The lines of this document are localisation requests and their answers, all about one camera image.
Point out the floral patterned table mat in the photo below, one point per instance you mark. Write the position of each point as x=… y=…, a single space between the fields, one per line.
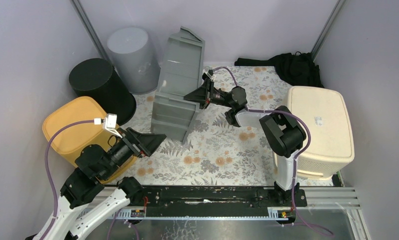
x=216 y=153

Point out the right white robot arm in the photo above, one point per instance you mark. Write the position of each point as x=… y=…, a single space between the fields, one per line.
x=281 y=128

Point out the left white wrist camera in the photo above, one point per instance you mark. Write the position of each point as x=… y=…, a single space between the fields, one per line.
x=109 y=123

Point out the large grey plastic bin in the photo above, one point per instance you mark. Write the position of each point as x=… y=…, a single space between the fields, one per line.
x=135 y=59

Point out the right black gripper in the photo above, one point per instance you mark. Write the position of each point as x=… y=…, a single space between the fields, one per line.
x=203 y=95

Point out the black cloth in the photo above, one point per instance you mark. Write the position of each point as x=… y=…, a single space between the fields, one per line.
x=296 y=69

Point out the aluminium cable duct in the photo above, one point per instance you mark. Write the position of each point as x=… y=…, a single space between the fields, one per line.
x=250 y=215

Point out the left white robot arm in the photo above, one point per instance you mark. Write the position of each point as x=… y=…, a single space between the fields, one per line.
x=94 y=167

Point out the black ribbed plastic bin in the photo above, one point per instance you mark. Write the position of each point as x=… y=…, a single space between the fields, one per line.
x=98 y=79

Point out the cream perforated plastic basket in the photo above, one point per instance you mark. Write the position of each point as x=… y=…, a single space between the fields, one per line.
x=332 y=145

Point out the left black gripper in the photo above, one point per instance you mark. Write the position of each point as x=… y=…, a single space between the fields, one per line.
x=133 y=144

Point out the grey plastic tray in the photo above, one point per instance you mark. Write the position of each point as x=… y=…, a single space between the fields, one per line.
x=180 y=74

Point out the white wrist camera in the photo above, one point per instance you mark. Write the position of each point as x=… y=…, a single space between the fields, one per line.
x=209 y=75
x=109 y=123

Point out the yellow perforated plastic basket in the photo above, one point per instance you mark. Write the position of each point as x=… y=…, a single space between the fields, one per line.
x=71 y=142

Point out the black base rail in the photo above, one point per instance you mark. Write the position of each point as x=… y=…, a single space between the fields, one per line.
x=186 y=200

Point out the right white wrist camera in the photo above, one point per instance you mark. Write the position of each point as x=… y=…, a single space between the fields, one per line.
x=209 y=75

